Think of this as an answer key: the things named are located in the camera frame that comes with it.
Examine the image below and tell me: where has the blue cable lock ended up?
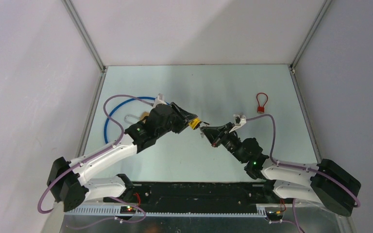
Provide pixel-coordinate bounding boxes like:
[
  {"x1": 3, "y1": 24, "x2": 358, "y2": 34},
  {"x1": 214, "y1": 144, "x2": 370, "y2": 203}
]
[{"x1": 103, "y1": 96, "x2": 171, "y2": 145}]

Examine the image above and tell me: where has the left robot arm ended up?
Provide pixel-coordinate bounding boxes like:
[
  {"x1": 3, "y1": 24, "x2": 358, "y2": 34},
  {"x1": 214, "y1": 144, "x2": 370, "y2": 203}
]
[{"x1": 45, "y1": 103, "x2": 201, "y2": 212}]

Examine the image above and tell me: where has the right aluminium frame post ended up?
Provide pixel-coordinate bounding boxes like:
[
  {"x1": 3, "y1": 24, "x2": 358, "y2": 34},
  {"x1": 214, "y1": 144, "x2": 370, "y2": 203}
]
[{"x1": 288, "y1": 0, "x2": 333, "y2": 162}]

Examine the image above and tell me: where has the yellow black padlock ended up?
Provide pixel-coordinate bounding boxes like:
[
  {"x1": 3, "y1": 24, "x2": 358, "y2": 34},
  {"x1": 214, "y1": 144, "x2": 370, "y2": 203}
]
[{"x1": 188, "y1": 118, "x2": 210, "y2": 130}]

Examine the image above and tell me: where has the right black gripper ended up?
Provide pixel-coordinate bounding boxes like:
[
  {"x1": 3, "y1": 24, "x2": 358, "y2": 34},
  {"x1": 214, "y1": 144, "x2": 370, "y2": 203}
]
[{"x1": 201, "y1": 122, "x2": 246, "y2": 164}]

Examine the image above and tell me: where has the red cable padlock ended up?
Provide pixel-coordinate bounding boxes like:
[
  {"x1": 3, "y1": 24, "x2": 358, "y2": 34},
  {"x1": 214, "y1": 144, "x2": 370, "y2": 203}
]
[{"x1": 255, "y1": 92, "x2": 269, "y2": 114}]

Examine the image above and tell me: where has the aluminium frame post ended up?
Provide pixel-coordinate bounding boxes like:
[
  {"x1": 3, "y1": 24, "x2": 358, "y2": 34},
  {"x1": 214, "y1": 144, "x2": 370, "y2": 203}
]
[
  {"x1": 62, "y1": 0, "x2": 107, "y2": 158},
  {"x1": 288, "y1": 0, "x2": 333, "y2": 162}
]

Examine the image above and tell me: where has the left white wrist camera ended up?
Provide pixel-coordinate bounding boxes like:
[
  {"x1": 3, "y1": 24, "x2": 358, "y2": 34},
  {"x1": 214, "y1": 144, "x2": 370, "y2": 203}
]
[{"x1": 153, "y1": 93, "x2": 167, "y2": 108}]

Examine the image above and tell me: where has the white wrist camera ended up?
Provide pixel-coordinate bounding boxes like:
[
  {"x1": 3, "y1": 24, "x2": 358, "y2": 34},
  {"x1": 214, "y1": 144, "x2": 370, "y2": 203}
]
[
  {"x1": 229, "y1": 114, "x2": 247, "y2": 133},
  {"x1": 153, "y1": 93, "x2": 167, "y2": 108}
]

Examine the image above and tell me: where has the white cable duct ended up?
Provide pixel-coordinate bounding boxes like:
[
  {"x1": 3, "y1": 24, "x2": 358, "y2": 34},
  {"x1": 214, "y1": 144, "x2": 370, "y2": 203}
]
[{"x1": 65, "y1": 205, "x2": 267, "y2": 217}]

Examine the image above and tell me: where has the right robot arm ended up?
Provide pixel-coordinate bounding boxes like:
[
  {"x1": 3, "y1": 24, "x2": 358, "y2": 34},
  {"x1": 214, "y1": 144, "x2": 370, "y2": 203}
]
[{"x1": 200, "y1": 123, "x2": 361, "y2": 217}]

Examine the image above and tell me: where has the left aluminium frame post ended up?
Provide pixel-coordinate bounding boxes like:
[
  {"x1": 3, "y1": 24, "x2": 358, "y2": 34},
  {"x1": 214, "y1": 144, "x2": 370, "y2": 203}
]
[{"x1": 62, "y1": 0, "x2": 107, "y2": 158}]

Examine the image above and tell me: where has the brass padlock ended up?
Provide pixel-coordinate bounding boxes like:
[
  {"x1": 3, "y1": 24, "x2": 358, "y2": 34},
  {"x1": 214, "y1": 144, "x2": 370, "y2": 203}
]
[{"x1": 124, "y1": 112, "x2": 149, "y2": 125}]

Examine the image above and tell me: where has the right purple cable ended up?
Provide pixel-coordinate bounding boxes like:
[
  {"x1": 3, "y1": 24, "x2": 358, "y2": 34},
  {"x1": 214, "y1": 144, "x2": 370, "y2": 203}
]
[{"x1": 246, "y1": 113, "x2": 361, "y2": 233}]

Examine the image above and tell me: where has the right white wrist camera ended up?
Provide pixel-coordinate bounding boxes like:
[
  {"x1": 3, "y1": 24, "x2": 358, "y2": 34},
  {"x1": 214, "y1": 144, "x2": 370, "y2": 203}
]
[{"x1": 229, "y1": 114, "x2": 247, "y2": 133}]

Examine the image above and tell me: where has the silver key pair front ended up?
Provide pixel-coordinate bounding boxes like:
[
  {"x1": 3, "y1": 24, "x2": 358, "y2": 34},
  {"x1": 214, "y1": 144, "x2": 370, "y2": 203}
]
[{"x1": 199, "y1": 129, "x2": 205, "y2": 138}]

